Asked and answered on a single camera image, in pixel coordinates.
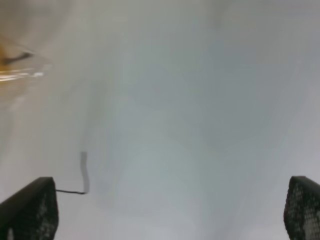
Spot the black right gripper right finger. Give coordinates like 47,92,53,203
283,176,320,240

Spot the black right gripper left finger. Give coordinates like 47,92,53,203
0,177,59,240

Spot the clear zip bag blue zipper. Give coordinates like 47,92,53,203
0,37,55,106

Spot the black bent wire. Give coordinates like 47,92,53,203
54,151,90,195

